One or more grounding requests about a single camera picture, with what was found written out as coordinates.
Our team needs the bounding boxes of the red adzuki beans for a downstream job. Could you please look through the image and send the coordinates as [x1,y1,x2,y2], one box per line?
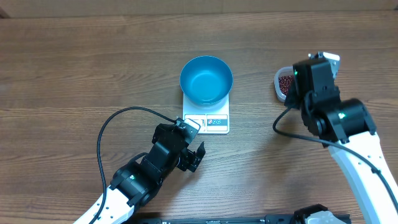
[278,75,294,95]

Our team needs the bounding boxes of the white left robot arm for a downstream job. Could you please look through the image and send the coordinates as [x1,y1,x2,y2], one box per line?
[75,119,205,224]

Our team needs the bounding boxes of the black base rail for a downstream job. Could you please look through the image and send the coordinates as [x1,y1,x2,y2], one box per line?
[124,214,301,224]

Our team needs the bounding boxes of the blue metal bowl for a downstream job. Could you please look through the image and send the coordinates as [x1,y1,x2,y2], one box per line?
[180,55,234,106]

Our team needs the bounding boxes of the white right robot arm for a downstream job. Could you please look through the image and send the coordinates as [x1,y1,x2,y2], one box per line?
[285,57,397,223]

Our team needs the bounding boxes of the white digital kitchen scale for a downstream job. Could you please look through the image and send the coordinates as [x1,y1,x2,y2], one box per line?
[183,94,230,134]

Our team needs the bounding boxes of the clear plastic food container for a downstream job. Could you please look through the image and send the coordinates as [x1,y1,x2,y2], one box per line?
[274,66,294,102]

